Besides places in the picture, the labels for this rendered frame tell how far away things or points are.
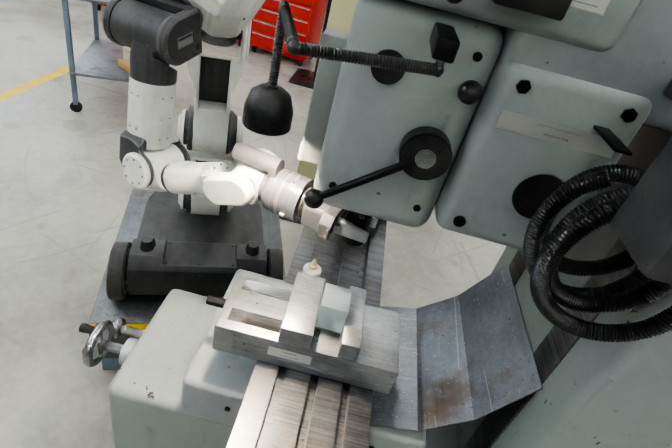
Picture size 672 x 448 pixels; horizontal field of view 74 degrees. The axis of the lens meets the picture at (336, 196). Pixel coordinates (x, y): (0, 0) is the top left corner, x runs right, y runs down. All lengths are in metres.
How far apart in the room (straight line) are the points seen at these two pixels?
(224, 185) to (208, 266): 0.78
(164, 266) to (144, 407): 0.59
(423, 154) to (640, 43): 0.27
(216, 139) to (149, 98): 0.49
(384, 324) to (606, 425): 0.40
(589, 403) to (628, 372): 0.08
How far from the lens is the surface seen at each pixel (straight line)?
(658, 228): 0.43
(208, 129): 1.42
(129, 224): 2.07
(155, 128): 1.00
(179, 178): 0.97
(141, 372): 1.14
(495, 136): 0.61
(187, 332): 1.20
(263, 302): 0.91
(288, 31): 0.49
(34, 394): 2.09
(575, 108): 0.61
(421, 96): 0.60
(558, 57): 0.60
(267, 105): 0.63
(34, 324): 2.29
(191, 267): 1.60
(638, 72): 0.63
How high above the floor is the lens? 1.71
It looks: 33 degrees down
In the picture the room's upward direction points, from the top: 15 degrees clockwise
